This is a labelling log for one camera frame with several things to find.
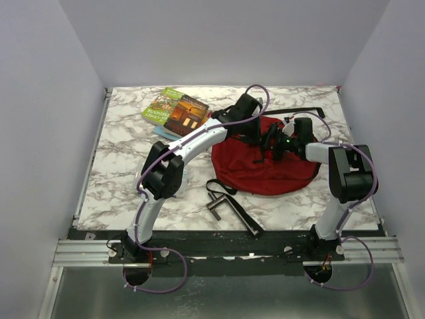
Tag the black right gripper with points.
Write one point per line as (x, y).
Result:
(276, 153)

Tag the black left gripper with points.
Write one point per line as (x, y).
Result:
(255, 137)

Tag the red backpack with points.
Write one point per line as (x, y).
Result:
(233, 163)

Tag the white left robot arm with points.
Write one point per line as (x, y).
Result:
(162, 174)

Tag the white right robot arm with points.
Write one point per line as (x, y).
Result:
(352, 177)

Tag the clear plastic bag of parts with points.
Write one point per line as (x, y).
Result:
(178, 194)

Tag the purple orange Roald Dahl book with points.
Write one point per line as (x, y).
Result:
(205, 118)

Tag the dark brown novel book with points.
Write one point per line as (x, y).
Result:
(186, 116)

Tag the dark metal T-shaped tool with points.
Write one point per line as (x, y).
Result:
(214, 203)

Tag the light blue notebook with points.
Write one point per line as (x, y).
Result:
(161, 132)

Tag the green treehouse book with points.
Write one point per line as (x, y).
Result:
(158, 112)

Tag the aluminium rail frame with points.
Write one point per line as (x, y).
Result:
(91, 287)

